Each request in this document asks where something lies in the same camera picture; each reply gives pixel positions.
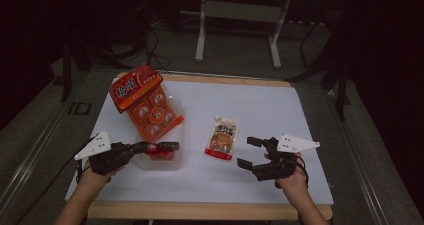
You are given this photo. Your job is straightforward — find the black floor bracket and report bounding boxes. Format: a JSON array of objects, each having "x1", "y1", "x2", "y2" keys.
[{"x1": 67, "y1": 101, "x2": 92, "y2": 116}]

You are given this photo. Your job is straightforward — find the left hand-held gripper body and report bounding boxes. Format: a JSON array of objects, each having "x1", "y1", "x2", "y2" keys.
[{"x1": 73, "y1": 129, "x2": 135, "y2": 177}]

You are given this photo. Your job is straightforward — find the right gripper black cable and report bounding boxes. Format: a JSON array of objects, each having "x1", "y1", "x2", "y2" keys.
[{"x1": 294, "y1": 156, "x2": 310, "y2": 189}]

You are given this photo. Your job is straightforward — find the white table mat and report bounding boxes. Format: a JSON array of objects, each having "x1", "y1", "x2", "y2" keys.
[{"x1": 64, "y1": 77, "x2": 335, "y2": 206}]

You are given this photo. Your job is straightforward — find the beige sauce pouch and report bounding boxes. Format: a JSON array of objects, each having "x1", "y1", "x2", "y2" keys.
[{"x1": 204, "y1": 114, "x2": 240, "y2": 161}]

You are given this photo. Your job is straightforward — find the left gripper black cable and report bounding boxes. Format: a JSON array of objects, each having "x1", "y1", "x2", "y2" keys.
[{"x1": 75, "y1": 159, "x2": 85, "y2": 185}]

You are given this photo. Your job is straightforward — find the wooden table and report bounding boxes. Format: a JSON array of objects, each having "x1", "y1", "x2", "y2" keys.
[{"x1": 84, "y1": 72, "x2": 334, "y2": 221}]

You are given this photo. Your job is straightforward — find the clear plastic container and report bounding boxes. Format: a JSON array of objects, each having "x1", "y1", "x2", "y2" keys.
[{"x1": 131, "y1": 94, "x2": 185, "y2": 171}]

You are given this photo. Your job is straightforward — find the aluminium rail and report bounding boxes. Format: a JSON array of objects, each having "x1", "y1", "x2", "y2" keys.
[
  {"x1": 0, "y1": 98, "x2": 73, "y2": 216},
  {"x1": 324, "y1": 88, "x2": 391, "y2": 225}
]

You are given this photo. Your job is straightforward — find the large orange food packet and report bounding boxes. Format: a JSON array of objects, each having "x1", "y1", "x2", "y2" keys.
[{"x1": 108, "y1": 64, "x2": 185, "y2": 143}]

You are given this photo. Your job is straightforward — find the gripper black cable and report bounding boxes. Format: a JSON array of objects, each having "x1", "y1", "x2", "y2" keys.
[
  {"x1": 294, "y1": 156, "x2": 310, "y2": 189},
  {"x1": 75, "y1": 159, "x2": 85, "y2": 185}
]

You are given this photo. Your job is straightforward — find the black floor cables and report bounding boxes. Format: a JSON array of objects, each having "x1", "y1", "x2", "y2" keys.
[{"x1": 143, "y1": 28, "x2": 173, "y2": 75}]

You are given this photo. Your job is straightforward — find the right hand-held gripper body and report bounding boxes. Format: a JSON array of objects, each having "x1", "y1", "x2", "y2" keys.
[{"x1": 251, "y1": 133, "x2": 321, "y2": 182}]

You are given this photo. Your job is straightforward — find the person's right hand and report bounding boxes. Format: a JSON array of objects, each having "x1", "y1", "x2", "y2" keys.
[{"x1": 273, "y1": 152, "x2": 309, "y2": 200}]

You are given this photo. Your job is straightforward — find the person's left hand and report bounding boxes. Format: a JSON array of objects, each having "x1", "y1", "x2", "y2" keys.
[{"x1": 78, "y1": 159, "x2": 127, "y2": 193}]

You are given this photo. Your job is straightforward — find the black metal stand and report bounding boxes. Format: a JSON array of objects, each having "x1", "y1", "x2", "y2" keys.
[
  {"x1": 284, "y1": 16, "x2": 353, "y2": 122},
  {"x1": 59, "y1": 34, "x2": 134, "y2": 103}
]

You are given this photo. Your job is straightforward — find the white metal table frame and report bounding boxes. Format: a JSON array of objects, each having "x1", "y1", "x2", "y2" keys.
[{"x1": 194, "y1": 0, "x2": 295, "y2": 70}]

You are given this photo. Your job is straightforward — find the red and black snack packet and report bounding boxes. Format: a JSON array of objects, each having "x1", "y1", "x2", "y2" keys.
[{"x1": 146, "y1": 143, "x2": 176, "y2": 161}]

